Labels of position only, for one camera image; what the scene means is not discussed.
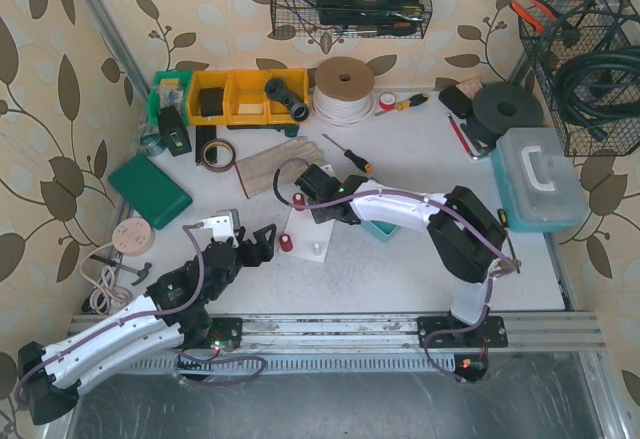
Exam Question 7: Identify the large red spring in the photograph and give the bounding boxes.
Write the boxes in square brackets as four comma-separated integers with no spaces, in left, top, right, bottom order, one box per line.
[292,193,306,211]
[279,233,293,253]

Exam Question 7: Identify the black orange flathead screwdriver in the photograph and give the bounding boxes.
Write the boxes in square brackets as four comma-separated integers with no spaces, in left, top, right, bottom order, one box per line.
[322,133,374,174]

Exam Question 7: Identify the teal spring tray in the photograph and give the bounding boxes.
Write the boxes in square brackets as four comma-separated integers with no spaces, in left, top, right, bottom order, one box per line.
[361,221,397,243]

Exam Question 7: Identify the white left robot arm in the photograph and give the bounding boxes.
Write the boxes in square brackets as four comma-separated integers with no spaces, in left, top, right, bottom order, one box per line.
[14,224,276,426]

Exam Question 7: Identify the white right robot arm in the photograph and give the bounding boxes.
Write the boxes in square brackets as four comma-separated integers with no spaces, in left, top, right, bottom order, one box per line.
[294,164,516,332]

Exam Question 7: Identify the beige work glove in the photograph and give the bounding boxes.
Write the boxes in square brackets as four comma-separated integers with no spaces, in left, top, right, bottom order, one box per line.
[236,137,328,198]

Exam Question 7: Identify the small claw hammer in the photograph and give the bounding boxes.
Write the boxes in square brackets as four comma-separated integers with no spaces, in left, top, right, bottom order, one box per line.
[89,254,152,286]

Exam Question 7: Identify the brown packing tape roll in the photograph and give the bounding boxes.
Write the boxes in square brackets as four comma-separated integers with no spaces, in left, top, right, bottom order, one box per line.
[200,139,236,173]

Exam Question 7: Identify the grey pipe fitting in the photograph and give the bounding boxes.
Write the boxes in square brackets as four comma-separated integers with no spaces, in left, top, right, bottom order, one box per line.
[264,78,310,123]

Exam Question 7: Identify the yellow bin right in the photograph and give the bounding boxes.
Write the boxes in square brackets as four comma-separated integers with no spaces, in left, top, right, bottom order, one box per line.
[265,69,310,125]

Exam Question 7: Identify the yellow bin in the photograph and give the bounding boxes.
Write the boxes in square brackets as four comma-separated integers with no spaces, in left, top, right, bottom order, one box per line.
[224,69,271,126]
[265,69,310,125]
[187,70,229,126]

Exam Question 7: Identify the red white tape roll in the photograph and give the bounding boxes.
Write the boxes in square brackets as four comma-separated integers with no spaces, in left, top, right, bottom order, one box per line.
[379,92,396,111]

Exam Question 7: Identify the green notebook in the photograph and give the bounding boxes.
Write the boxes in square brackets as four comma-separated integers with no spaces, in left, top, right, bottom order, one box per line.
[108,154,193,230]

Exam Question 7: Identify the yellow bin middle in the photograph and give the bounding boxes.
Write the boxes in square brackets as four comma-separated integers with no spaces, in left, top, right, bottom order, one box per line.
[224,69,271,126]

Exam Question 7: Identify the black meter device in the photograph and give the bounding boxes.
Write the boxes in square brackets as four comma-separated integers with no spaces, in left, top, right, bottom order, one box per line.
[157,106,192,157]

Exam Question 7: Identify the black box in bin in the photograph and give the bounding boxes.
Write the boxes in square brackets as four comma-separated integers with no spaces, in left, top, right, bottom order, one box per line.
[199,87,224,117]

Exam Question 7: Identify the glass jar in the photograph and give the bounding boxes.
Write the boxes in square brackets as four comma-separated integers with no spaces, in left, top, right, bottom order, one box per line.
[138,125,166,157]

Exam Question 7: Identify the yellow bin left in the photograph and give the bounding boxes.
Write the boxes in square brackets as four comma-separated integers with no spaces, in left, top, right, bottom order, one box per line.
[187,70,229,126]

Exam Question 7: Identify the black block with sponge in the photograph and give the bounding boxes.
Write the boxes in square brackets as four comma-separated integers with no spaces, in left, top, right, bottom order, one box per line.
[438,78,483,119]

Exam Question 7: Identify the green storage bin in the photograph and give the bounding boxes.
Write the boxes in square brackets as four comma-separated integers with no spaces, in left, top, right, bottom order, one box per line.
[147,71,193,125]

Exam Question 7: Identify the small yellow black screwdriver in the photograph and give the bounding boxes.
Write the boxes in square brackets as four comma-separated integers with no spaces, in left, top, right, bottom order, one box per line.
[497,208,521,274]

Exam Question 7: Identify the teal clear toolbox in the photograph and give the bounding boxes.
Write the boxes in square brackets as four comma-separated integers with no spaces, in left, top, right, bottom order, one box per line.
[490,127,589,233]

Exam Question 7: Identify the white peg base plate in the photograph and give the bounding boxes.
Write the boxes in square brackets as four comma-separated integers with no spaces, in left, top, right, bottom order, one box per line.
[279,209,335,263]

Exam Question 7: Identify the white cable spool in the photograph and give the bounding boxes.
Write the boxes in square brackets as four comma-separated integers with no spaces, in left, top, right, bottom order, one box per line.
[312,56,375,127]

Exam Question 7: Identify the white coiled cord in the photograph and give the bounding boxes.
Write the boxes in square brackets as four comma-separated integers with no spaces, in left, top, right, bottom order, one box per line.
[79,243,134,316]

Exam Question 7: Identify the red handled hex key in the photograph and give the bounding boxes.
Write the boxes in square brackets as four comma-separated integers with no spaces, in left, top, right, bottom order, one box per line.
[446,113,492,161]

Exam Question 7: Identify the orange handled pliers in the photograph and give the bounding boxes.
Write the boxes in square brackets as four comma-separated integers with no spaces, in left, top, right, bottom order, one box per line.
[509,0,560,34]

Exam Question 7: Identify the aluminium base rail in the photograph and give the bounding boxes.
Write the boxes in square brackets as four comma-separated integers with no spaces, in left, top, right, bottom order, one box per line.
[63,311,606,378]

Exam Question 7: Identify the black coiled hose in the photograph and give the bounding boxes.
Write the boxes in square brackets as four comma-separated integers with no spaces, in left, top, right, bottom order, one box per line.
[554,0,640,140]

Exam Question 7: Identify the right wire basket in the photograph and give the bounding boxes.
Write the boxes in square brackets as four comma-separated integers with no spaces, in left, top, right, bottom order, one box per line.
[516,0,639,157]

